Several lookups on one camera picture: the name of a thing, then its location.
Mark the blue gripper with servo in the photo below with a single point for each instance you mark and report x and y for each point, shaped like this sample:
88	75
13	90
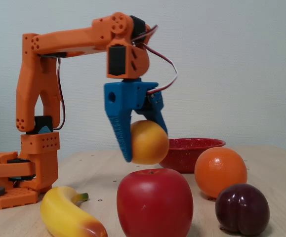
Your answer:
124	97

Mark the yellow orange peach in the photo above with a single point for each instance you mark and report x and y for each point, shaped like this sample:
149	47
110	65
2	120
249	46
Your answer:
149	143

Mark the orange robot base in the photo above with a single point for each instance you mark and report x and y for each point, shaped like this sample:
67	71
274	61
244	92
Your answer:
4	168

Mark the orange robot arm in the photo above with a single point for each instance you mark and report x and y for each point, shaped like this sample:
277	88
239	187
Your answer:
63	40

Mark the red speckled bowl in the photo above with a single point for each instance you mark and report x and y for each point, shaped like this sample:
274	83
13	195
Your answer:
194	153

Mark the red apple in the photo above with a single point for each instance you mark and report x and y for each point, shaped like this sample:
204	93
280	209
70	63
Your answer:
155	202

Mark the orange fruit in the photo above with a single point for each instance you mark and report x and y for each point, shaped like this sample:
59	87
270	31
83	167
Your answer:
220	172

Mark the yellow banana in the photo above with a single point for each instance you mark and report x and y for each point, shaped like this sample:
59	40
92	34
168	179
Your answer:
61	212

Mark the dark purple plum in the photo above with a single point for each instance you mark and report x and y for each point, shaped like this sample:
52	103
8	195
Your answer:
242	209

